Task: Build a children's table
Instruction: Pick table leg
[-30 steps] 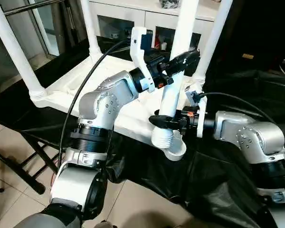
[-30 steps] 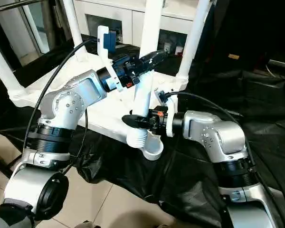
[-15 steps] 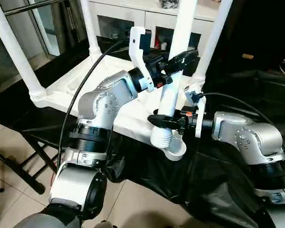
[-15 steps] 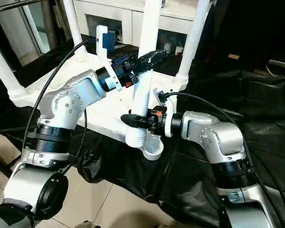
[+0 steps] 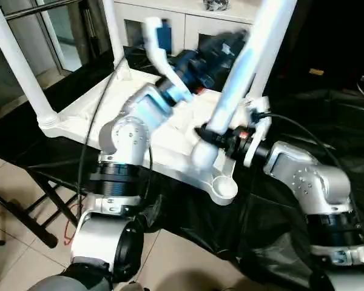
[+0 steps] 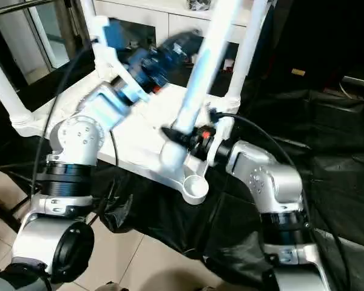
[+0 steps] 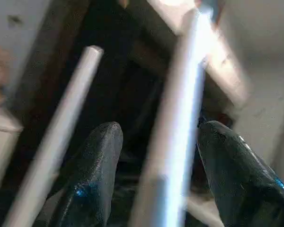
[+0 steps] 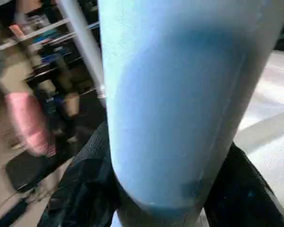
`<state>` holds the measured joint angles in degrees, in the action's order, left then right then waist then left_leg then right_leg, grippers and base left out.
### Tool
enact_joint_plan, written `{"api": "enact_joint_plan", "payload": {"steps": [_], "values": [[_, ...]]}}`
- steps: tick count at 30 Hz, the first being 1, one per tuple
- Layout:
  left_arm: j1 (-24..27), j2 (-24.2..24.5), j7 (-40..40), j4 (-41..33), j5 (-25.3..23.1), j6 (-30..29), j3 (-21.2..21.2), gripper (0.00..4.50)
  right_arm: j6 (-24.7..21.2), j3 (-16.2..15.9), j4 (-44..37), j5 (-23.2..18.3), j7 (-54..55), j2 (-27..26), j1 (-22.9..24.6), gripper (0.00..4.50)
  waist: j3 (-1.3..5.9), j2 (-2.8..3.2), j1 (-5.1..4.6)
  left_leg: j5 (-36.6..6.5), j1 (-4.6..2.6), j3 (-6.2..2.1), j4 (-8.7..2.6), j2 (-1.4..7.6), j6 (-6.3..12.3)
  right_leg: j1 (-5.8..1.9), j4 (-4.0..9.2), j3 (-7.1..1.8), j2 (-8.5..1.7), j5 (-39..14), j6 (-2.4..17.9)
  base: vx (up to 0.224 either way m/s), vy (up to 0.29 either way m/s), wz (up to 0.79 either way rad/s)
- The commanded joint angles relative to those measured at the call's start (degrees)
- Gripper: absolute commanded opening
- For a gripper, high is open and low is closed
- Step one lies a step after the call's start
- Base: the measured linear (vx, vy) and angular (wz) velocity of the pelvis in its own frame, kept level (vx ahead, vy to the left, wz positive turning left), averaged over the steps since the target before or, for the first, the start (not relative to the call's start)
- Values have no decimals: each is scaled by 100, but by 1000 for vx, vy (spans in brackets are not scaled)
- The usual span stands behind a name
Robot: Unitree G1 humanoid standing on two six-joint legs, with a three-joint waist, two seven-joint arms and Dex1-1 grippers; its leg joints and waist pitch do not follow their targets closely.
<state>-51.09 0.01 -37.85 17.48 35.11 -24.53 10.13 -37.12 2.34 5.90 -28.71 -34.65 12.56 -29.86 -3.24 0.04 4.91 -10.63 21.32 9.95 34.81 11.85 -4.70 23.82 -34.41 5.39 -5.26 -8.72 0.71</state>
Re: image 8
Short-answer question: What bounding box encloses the white plastic table top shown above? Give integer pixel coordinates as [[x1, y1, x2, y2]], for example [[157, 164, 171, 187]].
[[233, 50, 284, 213]]

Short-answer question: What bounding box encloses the black floor pad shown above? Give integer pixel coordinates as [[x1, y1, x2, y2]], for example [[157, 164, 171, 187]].
[[4, 150, 70, 190]]

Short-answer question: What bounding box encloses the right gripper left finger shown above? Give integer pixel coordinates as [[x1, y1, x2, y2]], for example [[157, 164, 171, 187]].
[[37, 120, 121, 227]]

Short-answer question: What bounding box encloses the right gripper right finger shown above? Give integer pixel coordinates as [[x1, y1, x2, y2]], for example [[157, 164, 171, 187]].
[[204, 141, 284, 227]]

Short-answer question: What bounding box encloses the grey metal shelf rack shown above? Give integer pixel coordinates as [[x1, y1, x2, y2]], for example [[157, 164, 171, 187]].
[[0, 0, 100, 100]]

